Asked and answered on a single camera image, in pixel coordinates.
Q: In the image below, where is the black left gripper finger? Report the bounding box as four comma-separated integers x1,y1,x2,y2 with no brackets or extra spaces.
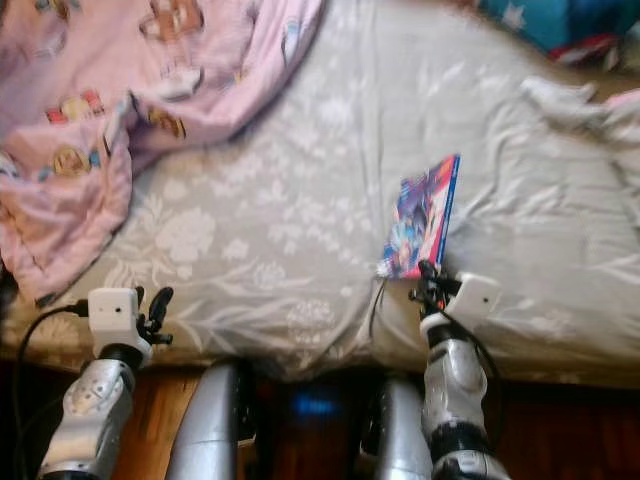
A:
144,286,173,337

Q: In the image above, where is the colourful comic book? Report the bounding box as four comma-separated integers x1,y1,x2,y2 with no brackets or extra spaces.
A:
376,153,463,282

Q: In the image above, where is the silver left robot leg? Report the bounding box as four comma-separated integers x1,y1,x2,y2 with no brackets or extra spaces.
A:
165,360,252,480

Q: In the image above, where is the silver robot leg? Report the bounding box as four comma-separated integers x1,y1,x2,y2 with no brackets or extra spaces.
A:
360,378,437,480
165,360,252,480

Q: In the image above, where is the silver right robot leg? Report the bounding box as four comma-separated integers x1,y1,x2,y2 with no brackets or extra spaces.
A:
360,378,437,480

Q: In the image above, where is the bed with grey floral sheet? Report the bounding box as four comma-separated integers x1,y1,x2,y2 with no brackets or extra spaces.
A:
0,0,640,389

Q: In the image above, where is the pink cartoon print blanket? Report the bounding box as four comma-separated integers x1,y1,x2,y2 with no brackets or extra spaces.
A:
0,0,327,308

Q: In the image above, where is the white sock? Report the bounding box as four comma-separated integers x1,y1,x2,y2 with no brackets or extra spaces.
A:
520,75,613,133

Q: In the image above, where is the large grey floral pillow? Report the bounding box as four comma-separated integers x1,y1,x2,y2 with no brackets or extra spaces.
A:
600,88,640,177

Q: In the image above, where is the blue red superhero print pillow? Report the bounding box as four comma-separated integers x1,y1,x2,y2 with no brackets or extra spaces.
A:
475,0,640,72

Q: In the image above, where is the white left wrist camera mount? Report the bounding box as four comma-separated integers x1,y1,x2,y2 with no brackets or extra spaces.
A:
88,287,152,370

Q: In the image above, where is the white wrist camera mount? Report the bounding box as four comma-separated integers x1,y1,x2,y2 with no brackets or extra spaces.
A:
445,272,505,332
88,287,152,370

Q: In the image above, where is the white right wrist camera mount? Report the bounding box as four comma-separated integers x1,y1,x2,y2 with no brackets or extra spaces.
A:
445,272,505,332

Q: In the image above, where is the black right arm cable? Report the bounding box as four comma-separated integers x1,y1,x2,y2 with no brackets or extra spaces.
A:
463,308,508,443

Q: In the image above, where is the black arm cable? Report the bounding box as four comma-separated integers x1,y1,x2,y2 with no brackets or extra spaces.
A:
463,308,508,443
11,300,93,473

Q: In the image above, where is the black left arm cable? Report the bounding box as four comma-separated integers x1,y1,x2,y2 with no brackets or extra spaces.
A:
11,300,93,473

